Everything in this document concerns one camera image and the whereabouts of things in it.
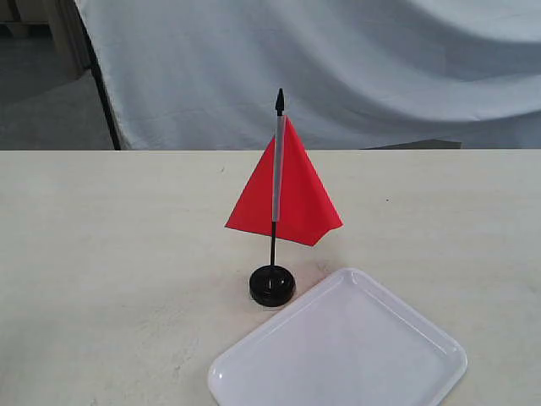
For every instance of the white plastic tray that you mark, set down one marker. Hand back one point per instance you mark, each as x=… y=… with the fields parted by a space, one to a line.
x=346 y=341

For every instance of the white backdrop cloth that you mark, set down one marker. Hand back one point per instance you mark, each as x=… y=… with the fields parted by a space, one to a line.
x=190 y=75

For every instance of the black round flag base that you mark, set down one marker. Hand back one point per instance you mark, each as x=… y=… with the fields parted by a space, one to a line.
x=271 y=285

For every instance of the red flag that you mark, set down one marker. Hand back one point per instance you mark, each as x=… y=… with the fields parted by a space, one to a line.
x=284 y=197

